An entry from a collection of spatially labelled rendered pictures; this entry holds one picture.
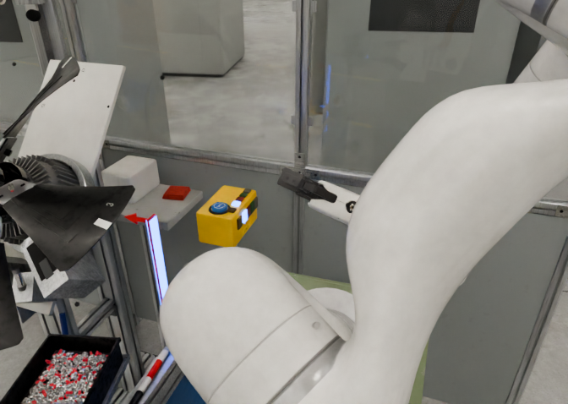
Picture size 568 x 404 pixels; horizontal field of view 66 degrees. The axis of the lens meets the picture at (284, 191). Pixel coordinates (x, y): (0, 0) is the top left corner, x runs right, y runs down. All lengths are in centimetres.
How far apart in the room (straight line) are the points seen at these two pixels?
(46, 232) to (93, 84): 54
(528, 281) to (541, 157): 134
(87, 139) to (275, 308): 102
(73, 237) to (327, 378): 68
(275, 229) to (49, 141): 81
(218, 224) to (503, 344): 114
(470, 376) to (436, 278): 162
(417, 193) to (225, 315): 17
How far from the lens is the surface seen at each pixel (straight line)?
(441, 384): 198
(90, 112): 134
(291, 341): 35
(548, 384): 236
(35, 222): 99
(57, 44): 169
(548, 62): 53
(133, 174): 160
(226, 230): 109
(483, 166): 30
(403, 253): 30
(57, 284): 110
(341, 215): 69
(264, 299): 36
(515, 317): 173
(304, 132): 143
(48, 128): 141
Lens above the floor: 163
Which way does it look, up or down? 28 degrees down
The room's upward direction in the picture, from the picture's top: straight up
